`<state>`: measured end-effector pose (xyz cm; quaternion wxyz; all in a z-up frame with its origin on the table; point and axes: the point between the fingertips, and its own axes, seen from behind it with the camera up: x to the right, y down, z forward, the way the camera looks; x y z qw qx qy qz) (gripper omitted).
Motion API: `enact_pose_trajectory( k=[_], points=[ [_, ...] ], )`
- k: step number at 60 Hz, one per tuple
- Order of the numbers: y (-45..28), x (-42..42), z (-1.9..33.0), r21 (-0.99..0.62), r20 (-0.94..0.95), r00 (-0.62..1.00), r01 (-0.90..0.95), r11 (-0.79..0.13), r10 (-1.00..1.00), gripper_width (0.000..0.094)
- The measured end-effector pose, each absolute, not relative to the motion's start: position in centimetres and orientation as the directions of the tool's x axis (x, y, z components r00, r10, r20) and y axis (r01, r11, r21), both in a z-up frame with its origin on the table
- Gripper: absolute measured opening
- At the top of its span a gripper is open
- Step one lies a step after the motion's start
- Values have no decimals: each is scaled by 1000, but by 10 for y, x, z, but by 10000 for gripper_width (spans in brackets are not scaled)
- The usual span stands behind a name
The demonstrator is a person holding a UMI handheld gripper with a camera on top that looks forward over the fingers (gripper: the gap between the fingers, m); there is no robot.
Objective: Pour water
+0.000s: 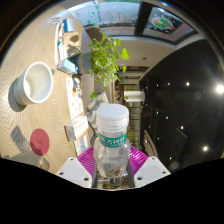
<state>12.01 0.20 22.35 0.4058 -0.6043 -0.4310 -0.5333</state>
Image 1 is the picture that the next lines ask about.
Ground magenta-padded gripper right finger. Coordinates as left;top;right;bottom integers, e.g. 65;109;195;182
126;145;171;188

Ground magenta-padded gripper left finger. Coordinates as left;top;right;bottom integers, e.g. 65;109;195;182
55;145;100;188

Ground clear water bottle white cap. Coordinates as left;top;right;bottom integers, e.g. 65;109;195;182
93;103;132;179

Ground white blue packet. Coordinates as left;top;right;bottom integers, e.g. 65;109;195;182
73;133;90;156

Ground flat round red coaster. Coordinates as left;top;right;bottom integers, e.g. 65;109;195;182
29;128;51;157

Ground colourful printed leaflet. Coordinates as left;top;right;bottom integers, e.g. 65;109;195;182
65;76;84;119

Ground white round pillar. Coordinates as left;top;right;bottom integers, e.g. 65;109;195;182
123;90;146;103

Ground group of ceiling lights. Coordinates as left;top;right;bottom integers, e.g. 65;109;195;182
146;74;224;153

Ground cream ceramic cup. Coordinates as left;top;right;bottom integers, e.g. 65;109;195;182
13;61;54;106

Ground light blue tissue box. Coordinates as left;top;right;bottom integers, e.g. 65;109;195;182
56;59;78;75

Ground green potted plant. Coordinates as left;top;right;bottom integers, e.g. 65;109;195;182
77;31;130;99

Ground white pen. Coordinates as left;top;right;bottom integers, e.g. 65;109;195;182
57;21;66;64

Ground framed wall poster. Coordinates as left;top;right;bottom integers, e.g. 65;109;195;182
142;6;196;43

